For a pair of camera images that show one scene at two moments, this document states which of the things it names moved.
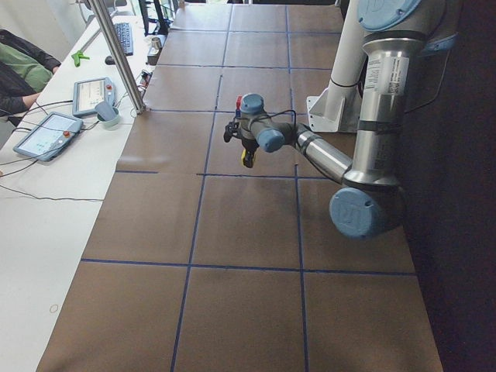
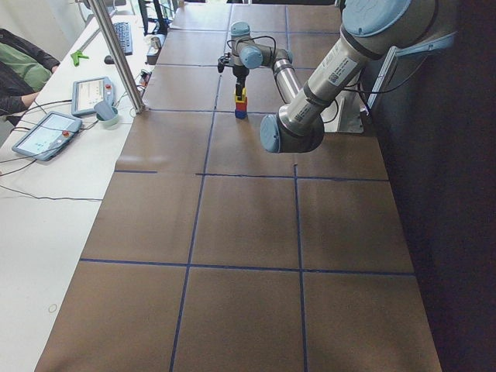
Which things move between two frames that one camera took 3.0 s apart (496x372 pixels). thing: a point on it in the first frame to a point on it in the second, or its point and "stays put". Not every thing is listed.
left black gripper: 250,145 to 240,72
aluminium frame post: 118,54 stays put
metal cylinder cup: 156,43 stays put
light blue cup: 108,116 stays put
